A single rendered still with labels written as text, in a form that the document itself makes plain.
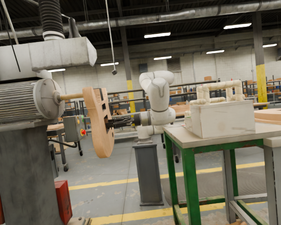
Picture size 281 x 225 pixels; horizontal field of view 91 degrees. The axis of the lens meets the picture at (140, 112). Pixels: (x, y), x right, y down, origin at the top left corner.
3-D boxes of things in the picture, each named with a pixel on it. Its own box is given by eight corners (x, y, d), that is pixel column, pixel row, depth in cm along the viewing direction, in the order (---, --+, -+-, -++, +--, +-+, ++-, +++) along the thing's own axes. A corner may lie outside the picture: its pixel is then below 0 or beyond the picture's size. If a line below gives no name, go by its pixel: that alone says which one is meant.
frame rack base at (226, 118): (202, 139, 72) (199, 106, 71) (192, 133, 87) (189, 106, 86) (256, 133, 71) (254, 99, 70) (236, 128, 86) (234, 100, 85)
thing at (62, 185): (32, 231, 102) (23, 184, 101) (43, 218, 115) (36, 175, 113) (65, 227, 103) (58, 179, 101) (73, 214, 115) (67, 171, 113)
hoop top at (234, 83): (204, 90, 72) (203, 84, 71) (201, 91, 75) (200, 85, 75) (243, 85, 70) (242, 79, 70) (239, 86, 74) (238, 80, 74)
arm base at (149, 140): (135, 140, 177) (135, 136, 177) (153, 139, 175) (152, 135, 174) (133, 144, 159) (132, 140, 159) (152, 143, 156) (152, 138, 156)
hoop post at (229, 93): (229, 101, 79) (227, 85, 79) (225, 102, 82) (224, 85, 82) (234, 101, 79) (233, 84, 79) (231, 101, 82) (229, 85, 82)
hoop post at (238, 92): (238, 101, 71) (237, 82, 71) (234, 101, 74) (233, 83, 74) (244, 100, 71) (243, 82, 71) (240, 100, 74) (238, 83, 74)
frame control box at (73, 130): (44, 154, 103) (39, 120, 102) (60, 146, 125) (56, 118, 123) (77, 150, 104) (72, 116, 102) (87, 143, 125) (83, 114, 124)
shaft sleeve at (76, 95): (59, 96, 86) (62, 94, 89) (61, 101, 87) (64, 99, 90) (88, 92, 86) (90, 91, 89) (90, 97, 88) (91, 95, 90)
